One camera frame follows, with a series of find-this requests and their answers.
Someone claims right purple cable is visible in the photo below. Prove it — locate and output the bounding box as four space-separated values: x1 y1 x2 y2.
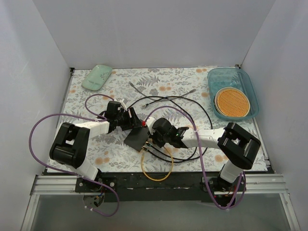
143 105 247 210

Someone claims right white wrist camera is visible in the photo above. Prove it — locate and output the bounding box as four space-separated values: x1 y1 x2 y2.
142 116 156 135

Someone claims aluminium frame rail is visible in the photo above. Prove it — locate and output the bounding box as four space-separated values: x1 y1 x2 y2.
22 172 300 231

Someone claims black network switch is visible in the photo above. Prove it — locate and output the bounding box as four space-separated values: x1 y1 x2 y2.
124 127 150 152

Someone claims floral patterned table mat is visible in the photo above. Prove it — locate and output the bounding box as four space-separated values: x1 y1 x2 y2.
47 67 268 173

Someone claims yellow ethernet cable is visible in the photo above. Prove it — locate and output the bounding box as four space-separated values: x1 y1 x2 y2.
140 146 174 181

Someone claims teal plastic tray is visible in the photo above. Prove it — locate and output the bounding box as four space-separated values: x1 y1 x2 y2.
207 67 259 121

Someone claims grey ethernet cable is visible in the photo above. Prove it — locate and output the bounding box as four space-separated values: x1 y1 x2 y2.
129 81 196 101

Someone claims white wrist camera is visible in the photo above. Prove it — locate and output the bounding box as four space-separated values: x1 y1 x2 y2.
142 116 156 135
120 99 128 111

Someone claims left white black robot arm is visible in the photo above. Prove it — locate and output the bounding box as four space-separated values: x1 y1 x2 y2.
50 101 142 193

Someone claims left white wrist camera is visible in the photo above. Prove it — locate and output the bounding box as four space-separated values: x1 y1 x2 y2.
120 99 128 111

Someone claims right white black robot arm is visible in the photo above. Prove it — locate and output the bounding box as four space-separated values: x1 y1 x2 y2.
146 117 261 191

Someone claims orange woven round coaster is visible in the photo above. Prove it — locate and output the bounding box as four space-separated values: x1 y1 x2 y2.
214 87 250 117

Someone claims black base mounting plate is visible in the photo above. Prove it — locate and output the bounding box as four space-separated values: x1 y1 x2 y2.
75 172 244 206

